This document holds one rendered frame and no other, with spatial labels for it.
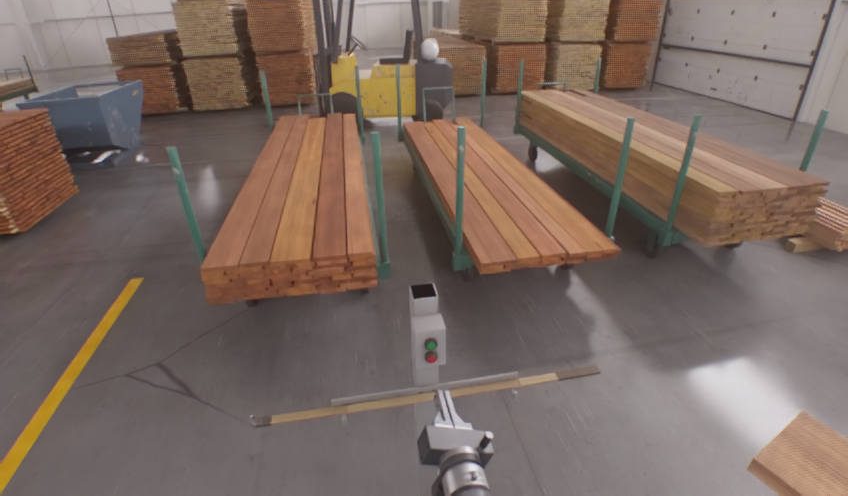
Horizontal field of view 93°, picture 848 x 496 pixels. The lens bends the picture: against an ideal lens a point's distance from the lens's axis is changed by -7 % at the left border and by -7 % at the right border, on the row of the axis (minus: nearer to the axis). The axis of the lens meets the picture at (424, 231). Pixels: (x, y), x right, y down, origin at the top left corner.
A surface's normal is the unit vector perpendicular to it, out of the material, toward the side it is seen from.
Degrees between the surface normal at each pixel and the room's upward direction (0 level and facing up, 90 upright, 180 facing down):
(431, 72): 90
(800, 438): 0
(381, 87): 90
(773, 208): 90
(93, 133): 90
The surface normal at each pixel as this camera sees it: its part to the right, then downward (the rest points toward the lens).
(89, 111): 0.18, 0.46
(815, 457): -0.02, -0.88
